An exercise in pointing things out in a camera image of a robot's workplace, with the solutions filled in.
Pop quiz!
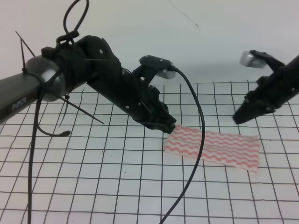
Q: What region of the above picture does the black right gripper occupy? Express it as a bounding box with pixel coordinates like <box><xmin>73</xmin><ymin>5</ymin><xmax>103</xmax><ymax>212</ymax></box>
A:
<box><xmin>233</xmin><ymin>50</ymin><xmax>292</xmax><ymax>124</ymax></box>

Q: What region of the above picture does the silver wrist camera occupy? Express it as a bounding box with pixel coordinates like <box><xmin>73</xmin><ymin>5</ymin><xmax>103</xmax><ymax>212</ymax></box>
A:
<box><xmin>239</xmin><ymin>51</ymin><xmax>266</xmax><ymax>69</ymax></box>
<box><xmin>156</xmin><ymin>63</ymin><xmax>176</xmax><ymax>80</ymax></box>

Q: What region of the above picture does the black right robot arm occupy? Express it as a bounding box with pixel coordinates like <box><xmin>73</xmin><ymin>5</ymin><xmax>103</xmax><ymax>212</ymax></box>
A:
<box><xmin>233</xmin><ymin>50</ymin><xmax>299</xmax><ymax>124</ymax></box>

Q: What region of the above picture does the pink wavy striped towel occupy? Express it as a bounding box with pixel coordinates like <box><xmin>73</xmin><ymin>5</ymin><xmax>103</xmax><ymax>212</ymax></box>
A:
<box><xmin>164</xmin><ymin>125</ymin><xmax>261</xmax><ymax>173</ymax></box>

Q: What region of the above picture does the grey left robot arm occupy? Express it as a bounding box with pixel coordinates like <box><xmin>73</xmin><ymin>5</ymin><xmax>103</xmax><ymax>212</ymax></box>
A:
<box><xmin>0</xmin><ymin>32</ymin><xmax>176</xmax><ymax>133</ymax></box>

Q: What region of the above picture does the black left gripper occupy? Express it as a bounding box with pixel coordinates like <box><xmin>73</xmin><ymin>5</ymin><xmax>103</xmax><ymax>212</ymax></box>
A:
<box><xmin>42</xmin><ymin>35</ymin><xmax>177</xmax><ymax>134</ymax></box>

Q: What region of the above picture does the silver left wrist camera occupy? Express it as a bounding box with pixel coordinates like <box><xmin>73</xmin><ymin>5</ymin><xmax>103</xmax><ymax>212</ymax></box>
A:
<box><xmin>156</xmin><ymin>63</ymin><xmax>176</xmax><ymax>80</ymax></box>

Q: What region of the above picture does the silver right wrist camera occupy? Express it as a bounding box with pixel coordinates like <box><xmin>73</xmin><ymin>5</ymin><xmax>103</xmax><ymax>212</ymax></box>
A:
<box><xmin>239</xmin><ymin>51</ymin><xmax>266</xmax><ymax>69</ymax></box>

